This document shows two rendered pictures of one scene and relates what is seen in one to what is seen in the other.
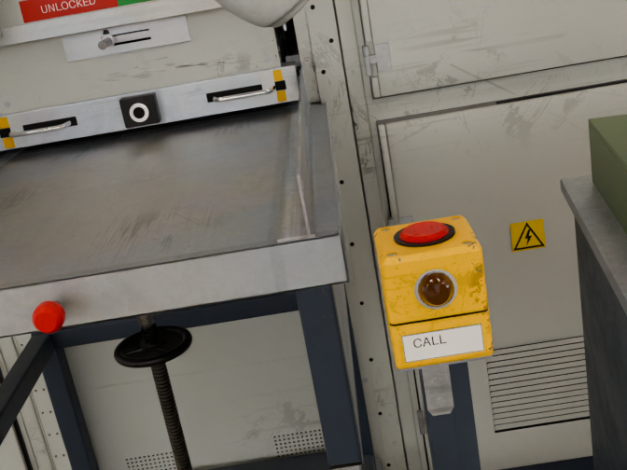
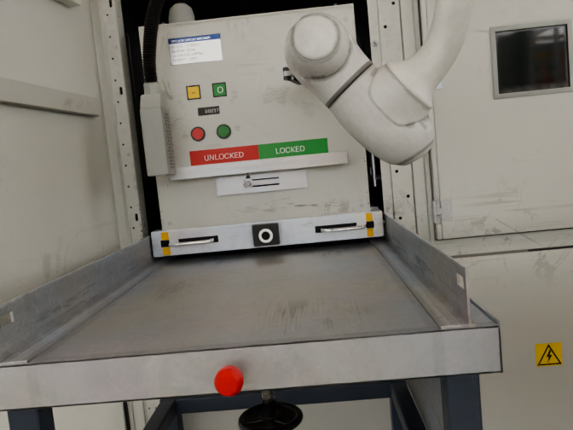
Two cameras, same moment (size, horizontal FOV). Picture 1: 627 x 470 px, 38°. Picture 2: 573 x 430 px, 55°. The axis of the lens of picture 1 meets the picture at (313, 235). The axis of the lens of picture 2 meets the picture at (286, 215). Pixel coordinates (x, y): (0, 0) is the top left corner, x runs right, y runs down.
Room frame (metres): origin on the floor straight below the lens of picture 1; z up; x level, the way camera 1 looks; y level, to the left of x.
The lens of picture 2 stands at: (0.27, 0.20, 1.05)
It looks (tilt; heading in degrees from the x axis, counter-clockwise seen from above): 5 degrees down; 0
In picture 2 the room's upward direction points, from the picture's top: 6 degrees counter-clockwise
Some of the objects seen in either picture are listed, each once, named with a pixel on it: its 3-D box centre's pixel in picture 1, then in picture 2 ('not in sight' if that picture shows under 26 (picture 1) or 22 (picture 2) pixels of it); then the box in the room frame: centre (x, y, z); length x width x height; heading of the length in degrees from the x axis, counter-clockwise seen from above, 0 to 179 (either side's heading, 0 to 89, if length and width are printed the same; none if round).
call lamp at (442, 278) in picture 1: (437, 292); not in sight; (0.64, -0.09, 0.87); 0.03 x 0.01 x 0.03; 87
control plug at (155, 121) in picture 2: not in sight; (158, 135); (1.49, 0.46, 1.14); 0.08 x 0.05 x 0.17; 177
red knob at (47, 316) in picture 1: (50, 313); (230, 377); (0.88, 0.28, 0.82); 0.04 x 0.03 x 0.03; 177
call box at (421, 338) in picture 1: (432, 290); not in sight; (0.69, -0.09, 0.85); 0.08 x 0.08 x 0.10; 87
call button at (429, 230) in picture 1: (424, 238); not in sight; (0.69, -0.09, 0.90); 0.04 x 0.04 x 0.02
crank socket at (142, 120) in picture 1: (140, 110); (266, 235); (1.53, 0.25, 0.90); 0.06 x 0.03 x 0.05; 87
